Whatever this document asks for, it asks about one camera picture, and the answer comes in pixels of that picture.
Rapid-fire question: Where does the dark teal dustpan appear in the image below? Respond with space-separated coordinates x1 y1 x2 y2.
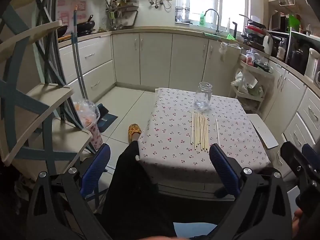
96 103 118 131

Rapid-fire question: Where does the clear glass jar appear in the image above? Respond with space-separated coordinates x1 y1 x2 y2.
194 82 213 111

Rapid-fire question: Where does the wall utensil rack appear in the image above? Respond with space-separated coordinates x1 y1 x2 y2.
105 0 139 29

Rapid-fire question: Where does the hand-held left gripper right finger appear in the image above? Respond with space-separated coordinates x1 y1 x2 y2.
209 144 293 240

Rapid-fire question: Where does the person's right hand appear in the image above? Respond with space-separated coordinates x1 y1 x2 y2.
292 209 304 240

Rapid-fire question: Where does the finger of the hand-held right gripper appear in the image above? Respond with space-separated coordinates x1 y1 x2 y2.
280 141 320 214
301 144 320 179

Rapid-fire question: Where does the black wok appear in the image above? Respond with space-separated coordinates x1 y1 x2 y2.
76 15 96 33

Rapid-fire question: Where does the white plastic bag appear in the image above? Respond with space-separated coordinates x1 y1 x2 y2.
231 71 258 95

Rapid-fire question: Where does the white kettle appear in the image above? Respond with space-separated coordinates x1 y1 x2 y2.
304 48 320 79

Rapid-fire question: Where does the cherry print tablecloth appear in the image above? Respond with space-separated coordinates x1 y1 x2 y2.
137 87 272 180

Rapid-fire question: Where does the chrome kitchen faucet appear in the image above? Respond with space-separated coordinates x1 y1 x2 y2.
204 8 221 35

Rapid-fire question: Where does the microwave oven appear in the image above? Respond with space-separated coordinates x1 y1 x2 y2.
269 11 291 32

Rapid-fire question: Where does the white rolling cart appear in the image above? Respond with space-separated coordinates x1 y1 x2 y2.
230 55 273 114

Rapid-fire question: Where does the pink wall poster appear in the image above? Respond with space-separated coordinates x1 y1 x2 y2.
57 0 87 26

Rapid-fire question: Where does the small hanging plastic bag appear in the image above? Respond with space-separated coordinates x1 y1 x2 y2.
219 41 229 61

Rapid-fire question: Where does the bunch of wooden chopsticks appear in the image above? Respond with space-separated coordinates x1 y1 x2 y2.
191 112 209 153

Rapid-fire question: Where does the white stool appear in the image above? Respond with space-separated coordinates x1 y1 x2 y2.
246 114 279 149

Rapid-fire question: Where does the printed waste bin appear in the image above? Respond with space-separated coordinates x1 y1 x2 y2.
87 126 103 151

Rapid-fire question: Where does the orange slipper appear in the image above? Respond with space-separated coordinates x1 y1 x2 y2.
128 124 142 143

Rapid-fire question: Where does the grey mop handle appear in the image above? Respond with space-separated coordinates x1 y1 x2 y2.
71 9 88 100

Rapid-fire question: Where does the clear plastic bag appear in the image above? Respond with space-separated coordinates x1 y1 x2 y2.
73 99 101 130

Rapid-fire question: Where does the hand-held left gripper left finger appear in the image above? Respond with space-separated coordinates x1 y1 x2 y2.
26 143 113 240

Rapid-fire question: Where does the light blue cloth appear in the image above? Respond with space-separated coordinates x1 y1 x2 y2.
173 222 218 239

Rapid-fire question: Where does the person's left leg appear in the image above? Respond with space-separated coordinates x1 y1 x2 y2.
100 140 177 240

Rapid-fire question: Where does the black pan with yellow handle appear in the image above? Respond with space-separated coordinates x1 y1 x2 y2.
57 25 73 42

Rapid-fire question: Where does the beige folding shelf rack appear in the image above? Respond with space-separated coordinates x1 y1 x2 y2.
0 0 100 180

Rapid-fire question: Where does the dish rack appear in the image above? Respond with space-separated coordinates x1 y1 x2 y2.
239 14 269 51

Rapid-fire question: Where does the kitchen window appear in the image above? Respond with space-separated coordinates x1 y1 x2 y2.
186 0 251 23

